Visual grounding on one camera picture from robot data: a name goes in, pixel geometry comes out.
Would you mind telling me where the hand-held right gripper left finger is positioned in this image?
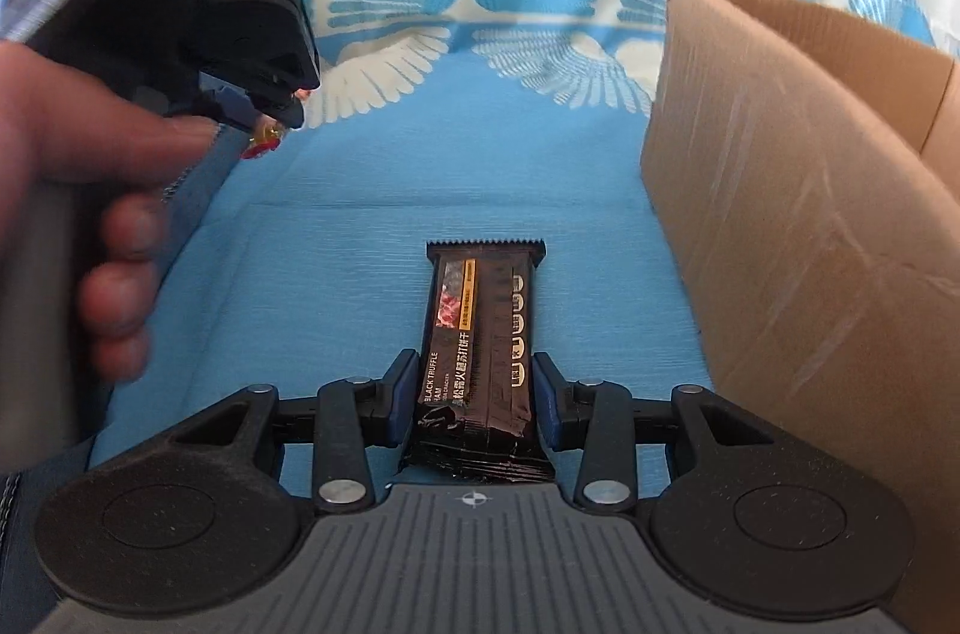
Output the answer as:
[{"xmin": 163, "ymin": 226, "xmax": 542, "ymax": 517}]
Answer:
[{"xmin": 172, "ymin": 349, "xmax": 419, "ymax": 515}]

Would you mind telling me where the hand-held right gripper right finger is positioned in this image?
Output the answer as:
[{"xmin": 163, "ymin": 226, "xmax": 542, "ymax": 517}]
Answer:
[{"xmin": 534, "ymin": 350, "xmax": 785, "ymax": 509}]

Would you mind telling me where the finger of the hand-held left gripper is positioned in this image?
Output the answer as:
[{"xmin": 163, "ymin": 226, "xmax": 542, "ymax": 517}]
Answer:
[{"xmin": 199, "ymin": 83, "xmax": 307, "ymax": 134}]

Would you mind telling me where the small red-ended snack packet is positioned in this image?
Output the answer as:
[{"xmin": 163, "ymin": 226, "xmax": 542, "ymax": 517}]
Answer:
[{"xmin": 241, "ymin": 120, "xmax": 287, "ymax": 161}]

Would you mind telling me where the black snack bar packet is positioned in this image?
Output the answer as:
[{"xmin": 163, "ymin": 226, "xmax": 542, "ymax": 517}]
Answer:
[{"xmin": 390, "ymin": 238, "xmax": 557, "ymax": 481}]

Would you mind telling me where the cardboard box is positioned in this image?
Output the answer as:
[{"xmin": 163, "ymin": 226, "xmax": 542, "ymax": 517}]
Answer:
[{"xmin": 639, "ymin": 0, "xmax": 960, "ymax": 634}]

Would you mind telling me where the person's left hand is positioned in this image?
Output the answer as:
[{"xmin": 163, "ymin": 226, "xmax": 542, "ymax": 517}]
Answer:
[{"xmin": 0, "ymin": 38, "xmax": 226, "ymax": 391}]

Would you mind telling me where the grey sofa cushion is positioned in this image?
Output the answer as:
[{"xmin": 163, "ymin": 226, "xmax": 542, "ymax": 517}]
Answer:
[{"xmin": 0, "ymin": 0, "xmax": 301, "ymax": 605}]

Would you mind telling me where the blue and white printed sheet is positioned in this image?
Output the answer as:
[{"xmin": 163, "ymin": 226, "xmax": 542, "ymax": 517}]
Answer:
[{"xmin": 90, "ymin": 0, "xmax": 960, "ymax": 507}]

